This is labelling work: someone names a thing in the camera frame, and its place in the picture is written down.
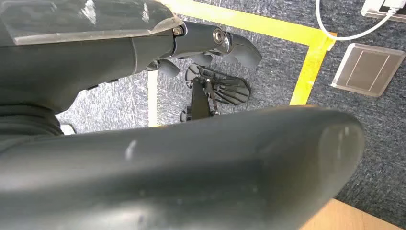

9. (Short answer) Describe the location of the ribbed grey left arm sleeve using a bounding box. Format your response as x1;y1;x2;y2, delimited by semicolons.
0;104;64;154

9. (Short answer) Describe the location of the white power strip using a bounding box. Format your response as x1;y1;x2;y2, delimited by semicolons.
361;0;406;23

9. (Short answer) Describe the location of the black ribbed stand foot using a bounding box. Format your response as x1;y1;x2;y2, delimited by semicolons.
180;63;252;123

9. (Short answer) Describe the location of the yellow floor tape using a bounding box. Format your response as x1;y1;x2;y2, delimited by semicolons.
160;0;338;106

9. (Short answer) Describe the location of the white cable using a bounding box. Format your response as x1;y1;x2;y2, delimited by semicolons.
315;0;398;42

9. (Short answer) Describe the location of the white floor tape strip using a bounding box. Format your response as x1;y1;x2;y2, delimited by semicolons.
147;70;159;128

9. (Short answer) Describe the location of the metal floor socket plate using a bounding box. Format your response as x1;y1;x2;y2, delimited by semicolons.
330;42;406;98

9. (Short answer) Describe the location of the small white object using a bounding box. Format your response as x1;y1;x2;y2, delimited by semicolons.
60;124;77;136

